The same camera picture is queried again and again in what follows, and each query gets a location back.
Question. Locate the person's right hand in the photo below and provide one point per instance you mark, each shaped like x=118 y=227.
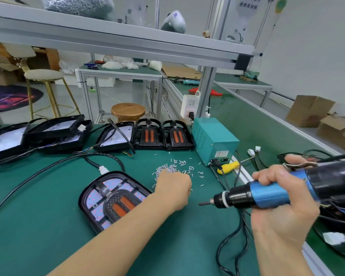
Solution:
x=287 y=221

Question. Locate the person's left hand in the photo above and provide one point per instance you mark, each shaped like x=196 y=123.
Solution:
x=172 y=192

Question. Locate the heap of small silver screws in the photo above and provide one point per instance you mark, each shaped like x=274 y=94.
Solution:
x=175 y=168

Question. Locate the blue black electric screwdriver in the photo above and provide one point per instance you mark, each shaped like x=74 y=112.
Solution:
x=270 y=195

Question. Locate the stack of unassembled lamp housings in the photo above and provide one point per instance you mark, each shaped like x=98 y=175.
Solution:
x=52 y=132

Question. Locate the person's left forearm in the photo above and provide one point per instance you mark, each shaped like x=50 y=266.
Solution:
x=115 y=241

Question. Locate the person's right forearm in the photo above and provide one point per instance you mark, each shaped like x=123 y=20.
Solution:
x=282 y=261

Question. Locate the yellow plug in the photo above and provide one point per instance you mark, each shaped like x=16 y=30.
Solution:
x=229 y=167

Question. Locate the teal power supply box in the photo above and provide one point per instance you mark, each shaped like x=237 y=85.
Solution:
x=213 y=138

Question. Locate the white power strip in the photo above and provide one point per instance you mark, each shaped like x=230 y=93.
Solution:
x=190 y=106

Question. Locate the round brown wooden stool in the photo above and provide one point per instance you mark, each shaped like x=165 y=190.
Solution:
x=128 y=110

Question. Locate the brown cardboard box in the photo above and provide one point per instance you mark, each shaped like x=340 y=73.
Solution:
x=339 y=132
x=309 y=111

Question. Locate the red tool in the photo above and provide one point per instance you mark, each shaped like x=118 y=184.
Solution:
x=206 y=91

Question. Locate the teal hand tool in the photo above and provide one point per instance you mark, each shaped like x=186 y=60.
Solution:
x=190 y=82

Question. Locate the white crumpled bag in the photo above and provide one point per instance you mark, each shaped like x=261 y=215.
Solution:
x=155 y=66

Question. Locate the green workbench white legs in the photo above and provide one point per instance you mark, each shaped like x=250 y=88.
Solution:
x=241 y=83

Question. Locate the small green workbench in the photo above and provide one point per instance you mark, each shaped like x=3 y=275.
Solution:
x=118 y=70

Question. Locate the white handheld device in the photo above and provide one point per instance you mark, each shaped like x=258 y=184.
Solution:
x=173 y=21

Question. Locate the round beige stool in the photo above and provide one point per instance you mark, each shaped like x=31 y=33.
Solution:
x=43 y=74

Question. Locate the colourful round rug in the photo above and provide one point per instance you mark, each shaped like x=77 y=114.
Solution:
x=11 y=99

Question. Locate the open brown cardboard carton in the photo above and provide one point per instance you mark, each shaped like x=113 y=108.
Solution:
x=3 y=74

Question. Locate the clear bag of screws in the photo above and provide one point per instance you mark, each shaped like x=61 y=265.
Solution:
x=77 y=4

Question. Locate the aluminium shelf frame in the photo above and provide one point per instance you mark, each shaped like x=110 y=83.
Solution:
x=132 y=37

